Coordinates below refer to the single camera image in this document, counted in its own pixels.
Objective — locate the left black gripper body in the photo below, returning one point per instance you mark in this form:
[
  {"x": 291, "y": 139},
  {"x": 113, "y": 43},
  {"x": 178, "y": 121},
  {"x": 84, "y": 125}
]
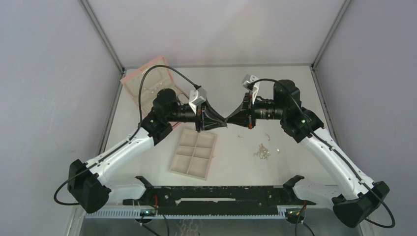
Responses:
[{"x": 185, "y": 114}]

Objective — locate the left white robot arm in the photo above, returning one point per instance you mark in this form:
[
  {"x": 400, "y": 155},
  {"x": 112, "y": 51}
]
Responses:
[{"x": 88, "y": 182}]

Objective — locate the black mounting base plate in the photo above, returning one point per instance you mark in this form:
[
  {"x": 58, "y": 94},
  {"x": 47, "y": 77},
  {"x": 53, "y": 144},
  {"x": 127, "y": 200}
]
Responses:
[{"x": 218, "y": 200}]

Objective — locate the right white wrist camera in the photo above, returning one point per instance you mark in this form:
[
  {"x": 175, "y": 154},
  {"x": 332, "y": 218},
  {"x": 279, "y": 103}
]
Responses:
[{"x": 251, "y": 83}]

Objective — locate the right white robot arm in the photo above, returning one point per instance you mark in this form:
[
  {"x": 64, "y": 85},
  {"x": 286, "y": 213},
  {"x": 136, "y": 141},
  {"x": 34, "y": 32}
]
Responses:
[{"x": 355, "y": 195}]

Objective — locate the beige six-compartment tray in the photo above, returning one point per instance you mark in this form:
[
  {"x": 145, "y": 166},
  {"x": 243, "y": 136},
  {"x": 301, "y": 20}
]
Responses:
[{"x": 194, "y": 154}]

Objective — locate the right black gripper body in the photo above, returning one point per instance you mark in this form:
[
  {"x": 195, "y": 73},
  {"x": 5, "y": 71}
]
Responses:
[{"x": 265, "y": 110}]

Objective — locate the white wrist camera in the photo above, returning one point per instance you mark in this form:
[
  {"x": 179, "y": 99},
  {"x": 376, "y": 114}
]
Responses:
[
  {"x": 196, "y": 98},
  {"x": 251, "y": 83}
]

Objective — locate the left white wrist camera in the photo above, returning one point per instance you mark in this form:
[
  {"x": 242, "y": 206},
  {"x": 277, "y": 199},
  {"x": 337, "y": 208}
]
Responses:
[{"x": 196, "y": 98}]

